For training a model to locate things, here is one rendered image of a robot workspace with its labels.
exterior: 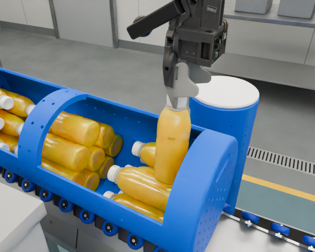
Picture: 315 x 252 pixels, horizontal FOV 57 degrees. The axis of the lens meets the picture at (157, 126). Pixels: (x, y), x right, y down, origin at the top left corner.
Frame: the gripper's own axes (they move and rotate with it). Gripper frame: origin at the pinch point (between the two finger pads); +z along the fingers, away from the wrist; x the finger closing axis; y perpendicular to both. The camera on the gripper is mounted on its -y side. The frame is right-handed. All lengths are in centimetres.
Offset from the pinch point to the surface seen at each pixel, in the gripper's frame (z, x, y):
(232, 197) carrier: 81, 56, 5
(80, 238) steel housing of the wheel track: 44, -13, -22
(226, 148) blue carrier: 9.0, 0.5, 10.8
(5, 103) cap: 17, -1, -56
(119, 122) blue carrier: 22.0, 13.3, -25.2
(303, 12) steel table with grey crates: 39, 263, 1
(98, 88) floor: 134, 193, -194
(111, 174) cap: 20.8, -7.0, -12.9
